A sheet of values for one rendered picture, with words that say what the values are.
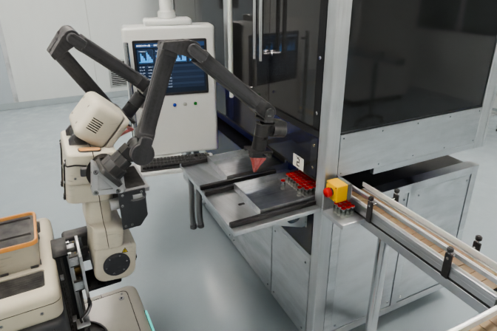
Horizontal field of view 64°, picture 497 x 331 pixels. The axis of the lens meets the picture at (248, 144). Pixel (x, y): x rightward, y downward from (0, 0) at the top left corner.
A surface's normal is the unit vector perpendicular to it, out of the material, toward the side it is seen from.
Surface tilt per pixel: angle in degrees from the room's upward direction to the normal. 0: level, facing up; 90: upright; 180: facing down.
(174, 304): 0
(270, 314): 0
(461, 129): 90
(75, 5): 90
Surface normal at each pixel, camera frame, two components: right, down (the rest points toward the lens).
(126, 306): 0.00, -0.92
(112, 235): 0.47, 0.33
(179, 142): 0.26, 0.37
